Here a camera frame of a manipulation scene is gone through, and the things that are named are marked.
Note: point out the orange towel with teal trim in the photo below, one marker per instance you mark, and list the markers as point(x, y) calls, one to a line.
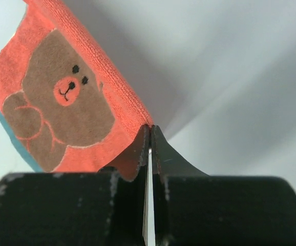
point(61, 95)

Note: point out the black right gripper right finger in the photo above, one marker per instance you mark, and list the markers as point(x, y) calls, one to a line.
point(193, 208)

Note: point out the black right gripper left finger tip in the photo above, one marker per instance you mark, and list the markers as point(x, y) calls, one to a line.
point(88, 208)

